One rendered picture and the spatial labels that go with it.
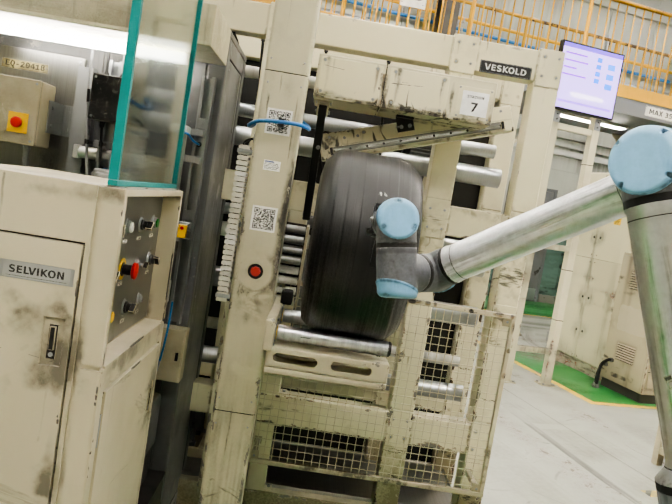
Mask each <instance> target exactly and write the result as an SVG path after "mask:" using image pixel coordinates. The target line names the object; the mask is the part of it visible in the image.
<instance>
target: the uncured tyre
mask: <svg viewBox="0 0 672 504"><path fill-rule="evenodd" d="M400 159H401V158H396V157H390V156H384V155H378V154H372V153H366V152H360V151H354V150H343V151H339V152H337V153H335V154H334V155H332V156H331V157H329V158H328V159H326V162H325V165H324V168H323V170H322V173H321V176H320V182H319V187H318V193H317V199H316V205H315V211H314V217H313V223H312V229H311V235H310V242H309V248H308V254H307V260H306V267H305V273H304V279H303V286H302V293H301V300H300V310H301V319H302V320H303V322H304V323H305V324H306V325H307V327H308V328H309V329H311V330H318V331H324V332H330V333H337V334H343V335H350V336H356V337H362V338H368V339H375V340H381V341H383V340H384V339H386V338H387V337H389V336H390V335H392V334H393V333H395V332H396V331H397V329H398V327H399V325H400V323H401V320H402V318H403V315H404V312H405V308H406V305H407V301H408V299H399V298H384V297H380V296H379V295H378V294H377V286H376V283H375V281H376V268H372V267H371V266H370V259H371V254H372V249H373V245H374V241H375V237H372V236H369V235H366V228H371V226H372V221H371V220H370V217H373V211H374V205H375V204H376V203H381V204H382V203H383V202H384V201H386V200H388V199H391V198H404V199H407V200H409V201H410V202H412V203H413V204H414V205H415V207H416V208H417V210H418V213H419V226H418V228H417V254H418V250H419V243H420V235H421V225H422V210H423V182H422V178H421V176H420V174H419V173H418V172H417V170H416V169H415V168H414V166H413V165H412V164H411V163H410V162H409V164H410V165H408V164H406V163H404V162H400ZM378 190H384V191H389V196H388V199H387V198H381V197H378Z"/></svg>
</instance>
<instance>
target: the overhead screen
mask: <svg viewBox="0 0 672 504"><path fill-rule="evenodd" d="M559 51H561V52H565V53H566V54H565V59H564V65H563V70H562V75H561V81H560V86H559V89H558V95H557V100H556V105H555V109H558V110H562V111H567V112H571V113H576V114H580V115H585V116H589V117H593V118H598V119H602V120H607V121H612V119H613V114H614V108H615V103H616V98H617V93H618V88H619V83H620V78H621V73H622V67H623V62H624V57H625V55H623V54H619V53H615V52H612V51H608V50H604V49H600V48H596V47H592V46H589V45H585V44H581V43H577V42H573V41H570V40H566V39H563V40H561V41H560V46H559Z"/></svg>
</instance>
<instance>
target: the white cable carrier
mask: <svg viewBox="0 0 672 504"><path fill-rule="evenodd" d="M239 148H243V149H249V150H252V147H250V146H249V145H243V144H240V145H239ZM238 154H240V155H238V156H237V159H239V160H237V161H236V164H238V165H237V166H236V168H235V169H236V170H238V171H235V175H237V176H235V177H234V180H235V181H234V182H233V185H234V186H236V187H233V188H232V191H235V192H232V195H231V196H233V197H232V198H231V201H232V203H230V207H233V208H230V209H229V212H232V213H229V215H228V217H230V218H229V219H228V221H227V222H228V223H229V224H227V228H229V229H227V230H226V233H228V234H226V235H225V238H227V239H225V241H224V243H225V245H224V249H225V250H223V254H225V255H223V256H222V259H224V260H222V262H221V264H223V265H222V266H221V268H220V269H221V271H220V275H221V276H219V280H220V281H219V282H218V285H219V286H218V288H217V290H219V291H218V292H217V293H221V294H227V295H231V293H230V291H229V290H230V289H231V286H230V285H231V279H232V274H233V271H232V269H234V266H233V264H234V263H235V261H234V260H233V259H235V255H234V254H236V250H235V249H237V245H235V244H237V242H238V241H237V240H236V239H238V235H237V234H239V230H238V229H239V228H240V227H241V223H242V222H241V220H240V219H239V218H241V216H242V215H241V214H240V213H242V209H240V208H243V204H242V203H244V199H243V198H244V197H245V194H244V192H245V190H246V189H245V188H242V187H246V183H243V182H247V178H245V177H247V176H248V173H247V172H248V170H249V168H248V167H246V166H249V162H247V161H250V157H248V156H251V155H252V154H248V153H242V152H238ZM241 192H243V193H241ZM216 301H223V302H227V298H221V297H216Z"/></svg>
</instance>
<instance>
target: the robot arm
mask: <svg viewBox="0 0 672 504"><path fill-rule="evenodd" d="M608 170H609V174H610V176H608V177H605V178H603V179H601V180H599V181H596V182H594V183H592V184H589V185H587V186H585V187H582V188H580V189H578V190H576V191H573V192H571V193H569V194H566V195H564V196H562V197H559V198H557V199H555V200H553V201H550V202H548V203H546V204H543V205H541V206H539V207H536V208H534V209H532V210H530V211H527V212H525V213H523V214H520V215H518V216H516V217H513V218H511V219H509V220H507V221H504V222H502V223H500V224H497V225H495V226H493V227H490V228H488V229H486V230H484V231H481V232H479V233H477V234H474V235H472V236H470V237H468V238H465V239H463V240H461V241H458V242H456V243H454V244H451V245H448V246H444V247H442V248H440V249H437V250H435V251H433V252H430V253H427V254H417V228H418V226H419V213H418V210H417V208H416V207H415V205H414V204H413V203H412V202H410V201H409V200H407V199H404V198H391V199H388V200H386V201H384V202H383V203H382V204H381V203H376V204H375V205H374V211H373V217H370V220H371V221H372V226H371V228H366V235H369V236H372V237H375V241H374V245H373V249H372V254H371V259H370V266H371V267H372V268H376V281H375V283H376V286H377V294H378V295H379V296H380V297H384V298H399V299H415V298H417V295H418V293H421V292H434V293H440V292H445V291H447V290H449V289H451V288H452V287H454V286H455V284H457V283H460V282H462V281H463V280H465V279H467V278H470V277H472V276H475V275H477V274H480V273H483V272H485V271H488V270H490V269H493V268H495V267H498V266H501V265H503V264H506V263H508V262H511V261H513V260H516V259H518V258H521V257H524V256H526V255H529V254H531V253H534V252H536V251H539V250H542V249H544V248H547V247H549V246H552V245H554V244H557V243H560V242H562V241H565V240H567V239H570V238H572V237H575V236H577V235H580V234H583V233H585V232H588V231H590V230H593V229H595V228H598V227H601V226H603V225H606V224H608V223H611V222H613V221H616V220H618V219H621V218H624V217H627V224H628V230H629V236H630V243H631V249H632V255H633V262H634V268H635V274H636V281H637V287H638V293H639V300H640V306H641V313H642V319H643V325H644V332H645V338H646V344H647V351H648V357H649V363H650V370H651V376H652V382H653V389H654V395H655V401H656V408H657V414H658V420H659V427H660V433H661V440H662V446H663V452H664V459H665V465H664V466H663V467H662V468H661V470H660V471H659V472H658V473H657V474H656V475H655V477H654V478H655V485H656V492H657V498H658V504H672V129H671V128H668V127H665V126H658V125H644V126H639V127H636V128H634V129H632V130H630V131H628V132H627V133H625V134H624V135H623V136H621V137H620V138H619V139H618V141H617V142H616V143H615V145H614V146H613V148H612V150H611V152H610V155H609V160H608ZM377 206H378V209H377Z"/></svg>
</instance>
